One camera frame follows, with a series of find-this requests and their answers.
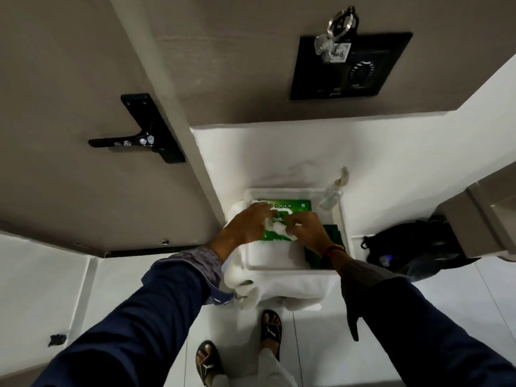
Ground black right sandal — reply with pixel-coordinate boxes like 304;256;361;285
260;310;283;362

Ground brown wooden door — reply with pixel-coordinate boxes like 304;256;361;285
0;0;221;259

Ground clear spray bottle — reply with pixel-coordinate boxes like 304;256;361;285
318;167;350;212

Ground black sandal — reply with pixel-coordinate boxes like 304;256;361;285
260;310;283;362
195;340;225;387

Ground person's left hand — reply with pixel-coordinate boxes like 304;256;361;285
226;202;280;247

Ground black bag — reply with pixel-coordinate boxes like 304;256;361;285
360;215;481;279

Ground dark green cloth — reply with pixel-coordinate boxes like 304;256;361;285
304;224;347;271

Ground green wet wipes packet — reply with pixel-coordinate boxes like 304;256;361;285
252;199;313;242

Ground person's right forearm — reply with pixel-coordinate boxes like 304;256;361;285
330;249;516;387

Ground white trousers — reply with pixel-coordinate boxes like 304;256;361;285
211;347;299;387

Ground black left sandal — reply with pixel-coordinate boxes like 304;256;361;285
195;340;225;387

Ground person's right hand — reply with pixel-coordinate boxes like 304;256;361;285
282;212;337;255

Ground silver keys with ring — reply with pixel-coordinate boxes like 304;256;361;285
314;6;359;64

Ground person's left forearm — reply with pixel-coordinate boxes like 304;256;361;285
31;237;235;387

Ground grey wooden cabinet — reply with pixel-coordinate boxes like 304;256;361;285
435;161;516;263

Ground white towel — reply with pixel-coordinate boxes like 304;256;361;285
223;200;344;311

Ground white wet wipe sheet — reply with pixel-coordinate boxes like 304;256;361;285
264;217;299;241

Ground black switch panel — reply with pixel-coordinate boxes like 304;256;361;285
290;32;414;101

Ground black door handle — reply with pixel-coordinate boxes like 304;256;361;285
88;93;186;165

